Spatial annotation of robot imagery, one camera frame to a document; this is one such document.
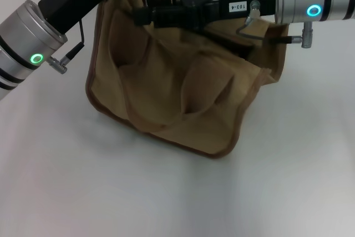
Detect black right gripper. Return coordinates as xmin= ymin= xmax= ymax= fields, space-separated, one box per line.
xmin=133 ymin=0 xmax=277 ymax=31

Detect khaki fabric food bag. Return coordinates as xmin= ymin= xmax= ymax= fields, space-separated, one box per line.
xmin=85 ymin=0 xmax=289 ymax=158

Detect left gripper cable with plugs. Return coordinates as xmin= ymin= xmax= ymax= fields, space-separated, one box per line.
xmin=47 ymin=0 xmax=85 ymax=75

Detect gripper cable with plugs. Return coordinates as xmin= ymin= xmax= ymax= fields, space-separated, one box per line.
xmin=47 ymin=0 xmax=85 ymax=75
xmin=235 ymin=0 xmax=313 ymax=49

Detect right gripper cable with plugs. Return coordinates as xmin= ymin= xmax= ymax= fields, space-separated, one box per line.
xmin=235 ymin=0 xmax=313 ymax=49

